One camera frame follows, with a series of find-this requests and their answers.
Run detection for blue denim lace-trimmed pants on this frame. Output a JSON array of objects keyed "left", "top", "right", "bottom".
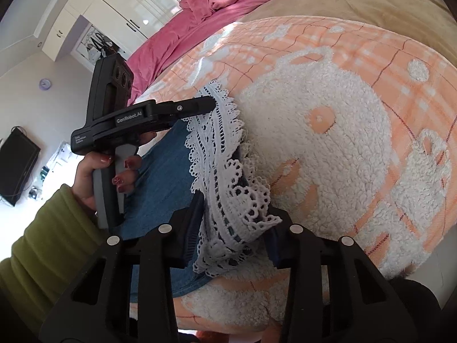
[{"left": 115, "top": 81, "right": 281, "bottom": 297}]

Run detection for green left sleeve forearm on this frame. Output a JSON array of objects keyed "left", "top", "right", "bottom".
[{"left": 1, "top": 184, "right": 106, "bottom": 334}]

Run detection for left hand red nails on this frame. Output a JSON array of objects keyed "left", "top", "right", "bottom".
[{"left": 71, "top": 152, "right": 142, "bottom": 216}]

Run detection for hanging bags on door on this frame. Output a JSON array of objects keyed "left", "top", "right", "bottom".
[{"left": 86, "top": 29, "right": 119, "bottom": 57}]

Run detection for white wardrobe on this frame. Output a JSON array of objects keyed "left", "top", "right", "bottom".
[{"left": 39, "top": 0, "right": 181, "bottom": 67}]

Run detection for pink duvet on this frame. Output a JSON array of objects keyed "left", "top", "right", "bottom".
[{"left": 127, "top": 0, "right": 270, "bottom": 105}]

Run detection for peach bear plush blanket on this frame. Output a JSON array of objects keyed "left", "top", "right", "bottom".
[{"left": 130, "top": 15, "right": 457, "bottom": 335}]

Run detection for purple wall clock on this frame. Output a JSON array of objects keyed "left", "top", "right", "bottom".
[{"left": 39, "top": 78, "right": 52, "bottom": 91}]

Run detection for black wall television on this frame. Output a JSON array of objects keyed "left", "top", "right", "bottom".
[{"left": 0, "top": 128, "right": 41, "bottom": 207}]

